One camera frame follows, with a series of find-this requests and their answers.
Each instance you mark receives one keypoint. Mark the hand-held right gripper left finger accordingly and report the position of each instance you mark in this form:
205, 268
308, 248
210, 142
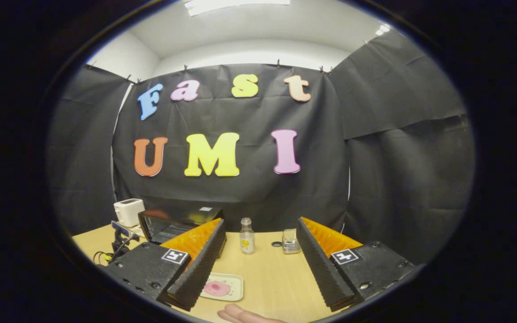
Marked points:
200, 269

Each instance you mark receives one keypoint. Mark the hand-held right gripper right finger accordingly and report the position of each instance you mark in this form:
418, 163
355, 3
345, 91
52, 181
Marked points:
319, 264

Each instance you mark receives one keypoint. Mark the pink food slice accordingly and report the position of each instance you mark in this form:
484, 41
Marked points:
217, 288

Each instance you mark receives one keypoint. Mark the white food plate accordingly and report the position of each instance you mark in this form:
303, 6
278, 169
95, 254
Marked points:
235, 287

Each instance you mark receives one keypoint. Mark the black electric oven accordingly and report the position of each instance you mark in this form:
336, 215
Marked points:
168, 229

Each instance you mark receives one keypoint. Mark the small ribbed glass jar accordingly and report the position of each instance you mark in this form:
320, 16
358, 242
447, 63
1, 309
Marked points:
291, 243

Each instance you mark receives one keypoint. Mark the white toaster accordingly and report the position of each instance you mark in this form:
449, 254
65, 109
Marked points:
128, 211

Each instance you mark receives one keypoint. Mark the small yellow label glass bottle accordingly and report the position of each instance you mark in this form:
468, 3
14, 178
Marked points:
247, 240

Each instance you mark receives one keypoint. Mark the black backdrop cloth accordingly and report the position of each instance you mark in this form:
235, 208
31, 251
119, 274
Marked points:
240, 188

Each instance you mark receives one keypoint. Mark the small ceiling light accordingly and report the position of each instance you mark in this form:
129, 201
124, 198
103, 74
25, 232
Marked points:
382, 29

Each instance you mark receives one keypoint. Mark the large ceiling light panel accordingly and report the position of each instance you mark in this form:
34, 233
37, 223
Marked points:
236, 5

